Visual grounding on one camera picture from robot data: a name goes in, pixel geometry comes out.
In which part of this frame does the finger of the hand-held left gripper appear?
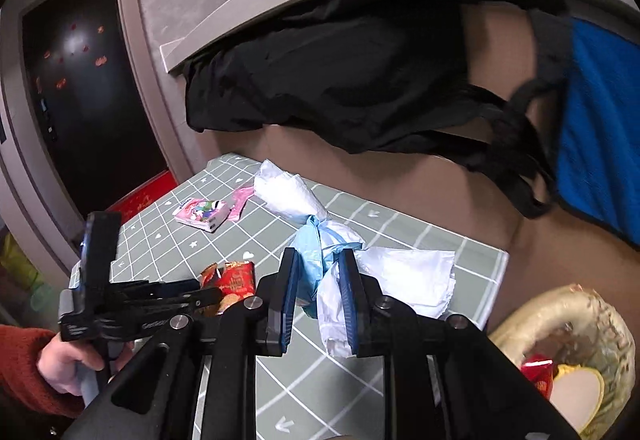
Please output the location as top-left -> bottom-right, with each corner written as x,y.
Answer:
148,278 -> 202,296
159,287 -> 224,317

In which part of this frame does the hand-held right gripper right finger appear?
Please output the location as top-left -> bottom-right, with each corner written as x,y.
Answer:
339,249 -> 577,440

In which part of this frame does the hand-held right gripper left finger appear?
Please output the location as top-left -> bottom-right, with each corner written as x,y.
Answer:
61,248 -> 302,440

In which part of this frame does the red snack bag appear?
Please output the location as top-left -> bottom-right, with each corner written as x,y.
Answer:
199,260 -> 258,317

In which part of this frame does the blue plastic glove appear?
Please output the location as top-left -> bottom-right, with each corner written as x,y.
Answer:
292,214 -> 364,307

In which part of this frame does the white paper tissue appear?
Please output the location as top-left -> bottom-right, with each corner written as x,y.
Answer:
315,244 -> 457,360

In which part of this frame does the person's left forearm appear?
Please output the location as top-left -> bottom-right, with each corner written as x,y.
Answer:
0,324 -> 87,422

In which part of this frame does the person's left hand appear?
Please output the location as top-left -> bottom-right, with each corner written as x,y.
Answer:
37,336 -> 136,396

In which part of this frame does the pink tissue pack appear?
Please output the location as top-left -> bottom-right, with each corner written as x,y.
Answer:
172,197 -> 232,234

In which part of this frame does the red doormat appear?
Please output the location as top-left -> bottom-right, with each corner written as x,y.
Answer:
106,170 -> 180,222

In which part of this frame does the small pink wrapper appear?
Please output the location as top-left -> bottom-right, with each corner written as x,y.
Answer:
230,185 -> 257,224

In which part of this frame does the white crumpled plastic bag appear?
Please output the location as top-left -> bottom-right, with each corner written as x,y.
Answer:
252,159 -> 329,227

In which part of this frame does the red wrapper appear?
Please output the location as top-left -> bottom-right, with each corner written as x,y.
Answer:
520,353 -> 557,402

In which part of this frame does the dark door with stickers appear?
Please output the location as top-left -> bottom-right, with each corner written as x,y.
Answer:
20,0 -> 172,217

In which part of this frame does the black cloth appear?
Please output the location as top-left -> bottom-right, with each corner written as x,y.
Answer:
184,0 -> 573,220

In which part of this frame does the blue cloth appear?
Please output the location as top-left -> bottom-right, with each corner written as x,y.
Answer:
552,15 -> 640,247

